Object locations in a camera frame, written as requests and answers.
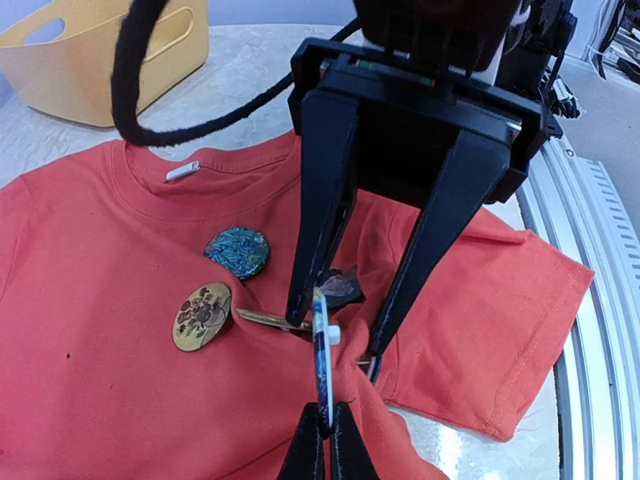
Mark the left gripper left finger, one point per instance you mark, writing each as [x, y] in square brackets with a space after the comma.
[305, 457]

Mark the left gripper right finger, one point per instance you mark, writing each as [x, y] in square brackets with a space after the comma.
[350, 459]

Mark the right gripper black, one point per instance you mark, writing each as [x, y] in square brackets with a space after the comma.
[383, 125]

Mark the starry night round brooch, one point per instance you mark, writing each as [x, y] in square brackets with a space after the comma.
[325, 336]

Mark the red t-shirt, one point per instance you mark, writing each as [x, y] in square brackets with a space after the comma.
[98, 253]

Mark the blue starry round brooch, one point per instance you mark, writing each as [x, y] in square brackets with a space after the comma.
[371, 366]

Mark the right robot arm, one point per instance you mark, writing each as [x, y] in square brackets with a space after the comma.
[526, 65]

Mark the portrait round brooch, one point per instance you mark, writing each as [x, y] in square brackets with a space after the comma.
[341, 288]

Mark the yellow round brooch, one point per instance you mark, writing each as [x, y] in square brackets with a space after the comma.
[201, 317]

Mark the teal swirl round brooch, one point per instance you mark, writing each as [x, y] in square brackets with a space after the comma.
[244, 252]

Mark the white neck label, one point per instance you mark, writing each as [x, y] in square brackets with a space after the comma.
[182, 171]

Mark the yellow plastic basket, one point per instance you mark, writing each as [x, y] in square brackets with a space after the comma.
[59, 59]

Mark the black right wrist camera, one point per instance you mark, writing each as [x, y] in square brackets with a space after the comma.
[464, 34]

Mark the aluminium front rail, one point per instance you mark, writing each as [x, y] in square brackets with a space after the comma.
[571, 202]

